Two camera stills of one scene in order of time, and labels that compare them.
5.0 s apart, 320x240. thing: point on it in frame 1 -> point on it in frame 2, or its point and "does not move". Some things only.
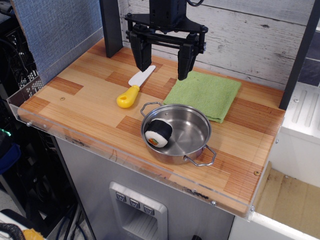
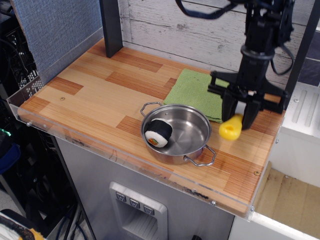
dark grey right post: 313,19 does not move
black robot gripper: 167,24 -> 250,80
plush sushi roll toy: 158,131 does not move
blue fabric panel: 58,31 does not move
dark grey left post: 112,26 does not move
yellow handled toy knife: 127,99 -> 231,129
